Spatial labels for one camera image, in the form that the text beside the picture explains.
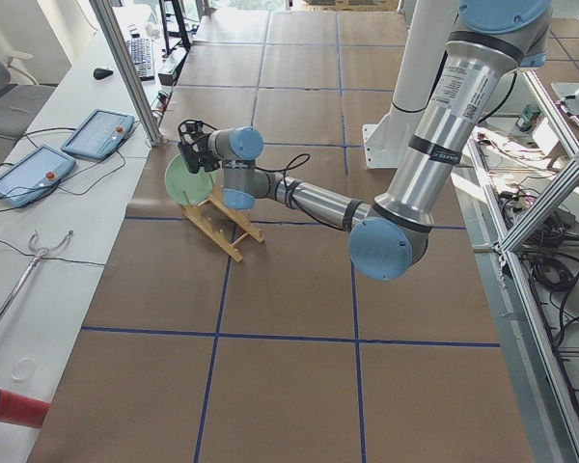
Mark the wooden dish rack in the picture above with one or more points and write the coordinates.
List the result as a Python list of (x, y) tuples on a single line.
[(224, 226)]

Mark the aluminium frame post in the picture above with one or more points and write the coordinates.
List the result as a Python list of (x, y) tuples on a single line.
[(111, 30)]

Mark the black keyboard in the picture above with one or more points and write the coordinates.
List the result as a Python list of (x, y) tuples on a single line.
[(140, 51)]

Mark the red cylinder tube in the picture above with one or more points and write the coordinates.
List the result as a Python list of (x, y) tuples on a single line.
[(22, 409)]

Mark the light green round plate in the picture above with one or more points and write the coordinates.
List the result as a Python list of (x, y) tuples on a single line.
[(186, 188)]

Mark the metal grabber pole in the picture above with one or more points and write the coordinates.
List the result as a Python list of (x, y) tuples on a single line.
[(38, 252)]

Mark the grey office chair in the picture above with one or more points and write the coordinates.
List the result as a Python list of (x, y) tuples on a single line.
[(21, 97)]

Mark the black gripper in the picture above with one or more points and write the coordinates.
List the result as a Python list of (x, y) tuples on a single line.
[(202, 142)]

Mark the black computer mouse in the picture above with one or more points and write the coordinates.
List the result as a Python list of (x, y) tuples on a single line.
[(102, 73)]

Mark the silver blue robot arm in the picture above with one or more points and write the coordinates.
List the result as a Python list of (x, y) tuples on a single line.
[(489, 39)]

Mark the blue teach pendant near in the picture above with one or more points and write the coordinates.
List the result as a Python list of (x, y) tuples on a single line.
[(34, 175)]

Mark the blue teach pendant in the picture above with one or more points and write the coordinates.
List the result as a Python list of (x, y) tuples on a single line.
[(34, 175), (99, 135)]

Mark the blue teach pendant far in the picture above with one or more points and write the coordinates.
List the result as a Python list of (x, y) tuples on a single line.
[(99, 135)]

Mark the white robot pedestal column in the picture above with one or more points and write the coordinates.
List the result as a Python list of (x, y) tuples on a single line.
[(431, 24)]

